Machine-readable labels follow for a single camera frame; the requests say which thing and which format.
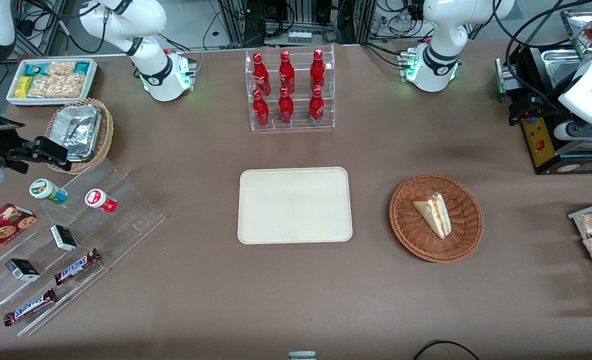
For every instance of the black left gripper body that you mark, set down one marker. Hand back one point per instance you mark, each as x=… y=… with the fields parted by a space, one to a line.
x=540 y=106

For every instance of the triangular sandwich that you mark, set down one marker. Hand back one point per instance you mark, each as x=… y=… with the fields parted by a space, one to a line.
x=435 y=213

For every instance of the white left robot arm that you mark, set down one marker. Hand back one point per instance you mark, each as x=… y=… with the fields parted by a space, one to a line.
x=443 y=30

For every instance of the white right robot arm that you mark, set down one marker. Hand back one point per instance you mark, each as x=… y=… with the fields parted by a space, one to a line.
x=151 y=20

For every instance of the stainless steel tray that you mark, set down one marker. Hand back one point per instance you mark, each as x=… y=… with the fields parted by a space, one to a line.
x=578 y=27
x=558 y=65

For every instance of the light oval wicker basket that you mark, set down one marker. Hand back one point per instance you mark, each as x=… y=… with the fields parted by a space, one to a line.
x=107 y=132

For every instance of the brown round wicker basket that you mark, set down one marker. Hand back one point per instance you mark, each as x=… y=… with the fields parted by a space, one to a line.
x=416 y=235

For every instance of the cream rectangular tray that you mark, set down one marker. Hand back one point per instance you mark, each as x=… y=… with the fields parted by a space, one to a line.
x=294 y=205

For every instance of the silver foil packets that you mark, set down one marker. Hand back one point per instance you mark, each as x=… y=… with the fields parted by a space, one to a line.
x=78 y=130

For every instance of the green lidded cup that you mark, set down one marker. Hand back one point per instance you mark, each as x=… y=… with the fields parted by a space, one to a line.
x=46 y=190

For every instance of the black oven with yellow panel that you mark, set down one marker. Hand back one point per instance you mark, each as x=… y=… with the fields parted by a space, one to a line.
x=546 y=150

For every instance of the yellow snack pack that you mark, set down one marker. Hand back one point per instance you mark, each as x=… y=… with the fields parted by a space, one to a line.
x=23 y=87

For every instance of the red lidded cup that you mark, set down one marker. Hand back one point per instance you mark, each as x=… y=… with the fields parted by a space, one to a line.
x=98 y=199

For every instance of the clear cracker bag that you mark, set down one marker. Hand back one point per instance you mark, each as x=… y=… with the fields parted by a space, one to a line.
x=61 y=67
x=58 y=86

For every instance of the red chocolate cookie box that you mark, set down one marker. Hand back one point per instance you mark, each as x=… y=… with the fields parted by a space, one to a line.
x=1 y=230

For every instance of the teal snack pack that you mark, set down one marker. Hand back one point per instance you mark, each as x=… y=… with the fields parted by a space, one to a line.
x=81 y=68
x=37 y=69

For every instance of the small black box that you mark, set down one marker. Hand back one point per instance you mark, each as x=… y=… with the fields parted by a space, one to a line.
x=22 y=270
x=64 y=238

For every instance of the white snack bin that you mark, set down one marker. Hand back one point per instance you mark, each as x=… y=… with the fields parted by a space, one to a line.
x=92 y=80

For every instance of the clear acrylic stepped stand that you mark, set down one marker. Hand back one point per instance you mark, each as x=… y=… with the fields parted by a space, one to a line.
x=126 y=220

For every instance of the Snickers bar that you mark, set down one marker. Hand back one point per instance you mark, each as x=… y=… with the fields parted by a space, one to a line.
x=76 y=266
x=30 y=306

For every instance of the red soda bottle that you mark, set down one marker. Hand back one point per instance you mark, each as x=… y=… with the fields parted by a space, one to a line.
x=261 y=111
x=316 y=108
x=286 y=109
x=286 y=74
x=317 y=72
x=261 y=75

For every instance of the clear acrylic bottle rack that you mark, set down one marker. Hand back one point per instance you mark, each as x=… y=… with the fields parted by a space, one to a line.
x=301 y=107

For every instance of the grey power strip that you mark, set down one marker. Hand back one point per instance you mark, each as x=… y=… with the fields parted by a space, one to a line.
x=300 y=36

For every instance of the small grey device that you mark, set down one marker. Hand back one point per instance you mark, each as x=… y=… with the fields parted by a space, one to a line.
x=302 y=356

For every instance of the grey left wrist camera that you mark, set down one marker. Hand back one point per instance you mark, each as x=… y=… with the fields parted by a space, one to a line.
x=578 y=131

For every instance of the aluminium frame rack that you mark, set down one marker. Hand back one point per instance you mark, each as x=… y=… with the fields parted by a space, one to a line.
x=303 y=15

